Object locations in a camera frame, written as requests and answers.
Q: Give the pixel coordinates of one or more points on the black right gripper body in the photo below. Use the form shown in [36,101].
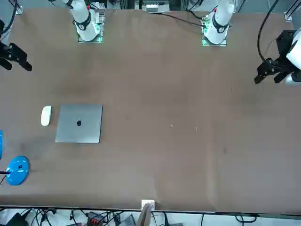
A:
[5,50]

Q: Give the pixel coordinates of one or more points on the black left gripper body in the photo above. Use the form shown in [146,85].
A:
[285,43]

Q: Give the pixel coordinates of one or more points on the white computer mouse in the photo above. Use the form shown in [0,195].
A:
[46,115]

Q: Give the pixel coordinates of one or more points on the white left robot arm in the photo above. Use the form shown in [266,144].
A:
[219,21]

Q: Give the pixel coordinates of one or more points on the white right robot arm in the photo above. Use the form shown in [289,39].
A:
[82,16]

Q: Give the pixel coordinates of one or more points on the silver closed MacBook laptop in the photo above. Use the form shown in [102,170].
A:
[78,123]

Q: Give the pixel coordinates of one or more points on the blue lamp head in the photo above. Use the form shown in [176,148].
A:
[1,143]

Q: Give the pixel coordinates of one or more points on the blue round lamp base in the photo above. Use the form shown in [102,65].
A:
[17,170]

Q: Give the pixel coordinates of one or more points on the white power strip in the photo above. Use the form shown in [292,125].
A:
[151,8]

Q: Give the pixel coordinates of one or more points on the black power adapter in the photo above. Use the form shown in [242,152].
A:
[15,220]

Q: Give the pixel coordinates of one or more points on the black box with red ports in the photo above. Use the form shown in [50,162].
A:
[94,218]

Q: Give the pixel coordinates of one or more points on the aluminium frame bracket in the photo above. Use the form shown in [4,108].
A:
[289,15]
[20,9]

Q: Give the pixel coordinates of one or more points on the white table edge bracket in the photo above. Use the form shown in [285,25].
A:
[152,203]

